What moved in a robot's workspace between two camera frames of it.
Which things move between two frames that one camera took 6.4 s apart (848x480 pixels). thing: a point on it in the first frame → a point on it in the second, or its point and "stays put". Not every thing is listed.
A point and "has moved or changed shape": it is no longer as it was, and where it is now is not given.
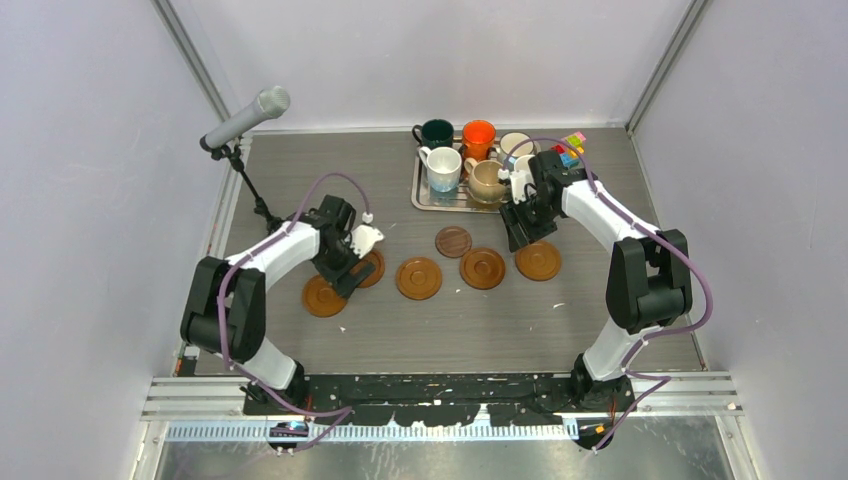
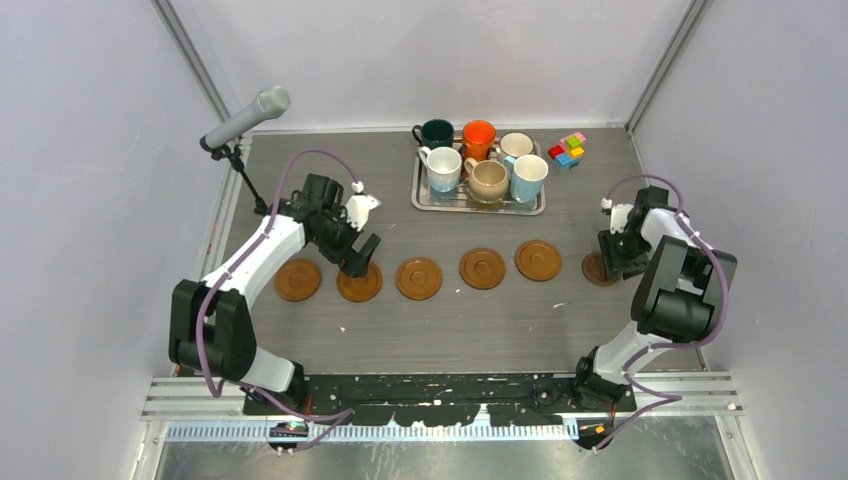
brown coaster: [376, 275] has moved or changed shape
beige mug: [484, 183] stays put
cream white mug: [510, 139] stays put
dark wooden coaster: [453, 241] → [594, 270]
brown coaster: [419, 278] stays put
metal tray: [459, 199] stays put
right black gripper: [512, 214] → [613, 261]
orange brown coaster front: [538, 261] stays put
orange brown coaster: [320, 298] → [297, 279]
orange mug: [478, 137] stays put
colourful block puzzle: [569, 157] stays put
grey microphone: [272, 102] stays put
